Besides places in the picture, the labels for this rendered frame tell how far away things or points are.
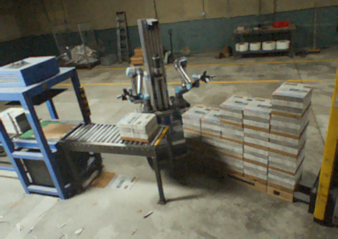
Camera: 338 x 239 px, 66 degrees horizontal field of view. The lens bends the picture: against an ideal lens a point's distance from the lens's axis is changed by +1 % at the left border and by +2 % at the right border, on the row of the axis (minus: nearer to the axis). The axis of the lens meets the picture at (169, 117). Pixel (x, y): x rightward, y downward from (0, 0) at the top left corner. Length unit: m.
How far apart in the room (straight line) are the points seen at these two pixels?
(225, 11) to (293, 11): 2.10
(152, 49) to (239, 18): 6.20
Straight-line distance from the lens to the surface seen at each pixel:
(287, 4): 9.59
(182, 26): 9.98
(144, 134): 2.96
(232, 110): 3.03
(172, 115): 3.88
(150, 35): 3.71
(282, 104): 2.79
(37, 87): 3.38
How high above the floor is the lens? 2.32
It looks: 26 degrees down
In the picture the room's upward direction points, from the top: 8 degrees counter-clockwise
